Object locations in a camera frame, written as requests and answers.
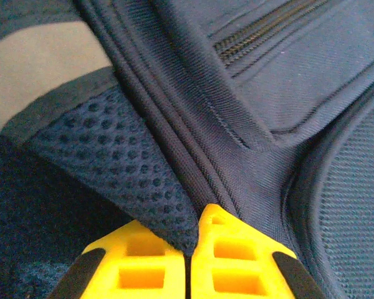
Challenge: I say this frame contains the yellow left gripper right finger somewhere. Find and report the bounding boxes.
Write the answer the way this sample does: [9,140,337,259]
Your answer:
[189,204,327,299]

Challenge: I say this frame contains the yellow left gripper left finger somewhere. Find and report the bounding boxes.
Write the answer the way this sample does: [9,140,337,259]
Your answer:
[48,219,188,299]

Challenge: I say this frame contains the navy blue backpack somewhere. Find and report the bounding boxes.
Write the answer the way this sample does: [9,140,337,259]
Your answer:
[0,0,374,299]

